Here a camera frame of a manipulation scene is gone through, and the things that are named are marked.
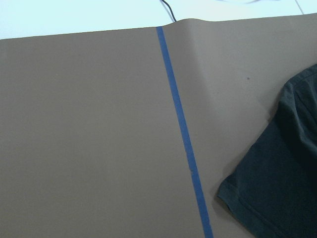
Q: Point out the black t-shirt with logo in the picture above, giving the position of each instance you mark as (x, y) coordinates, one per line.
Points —
(273, 190)

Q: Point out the brown paper table mat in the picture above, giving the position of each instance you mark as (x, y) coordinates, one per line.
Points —
(130, 133)

